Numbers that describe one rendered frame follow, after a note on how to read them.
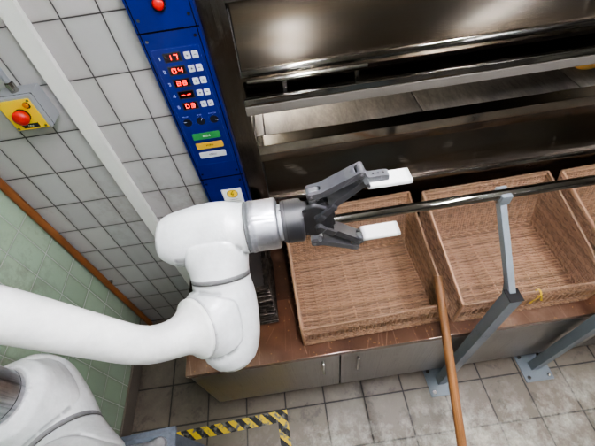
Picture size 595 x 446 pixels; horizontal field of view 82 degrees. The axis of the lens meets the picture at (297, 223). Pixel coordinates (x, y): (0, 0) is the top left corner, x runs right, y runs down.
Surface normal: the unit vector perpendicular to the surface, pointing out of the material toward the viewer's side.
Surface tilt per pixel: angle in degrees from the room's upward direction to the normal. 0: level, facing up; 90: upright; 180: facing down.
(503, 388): 0
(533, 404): 0
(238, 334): 60
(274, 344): 0
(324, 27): 70
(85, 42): 90
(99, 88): 90
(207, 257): 51
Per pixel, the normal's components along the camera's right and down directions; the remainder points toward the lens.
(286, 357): -0.09, -0.62
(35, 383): 0.62, -0.66
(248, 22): 0.08, 0.51
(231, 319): 0.63, -0.07
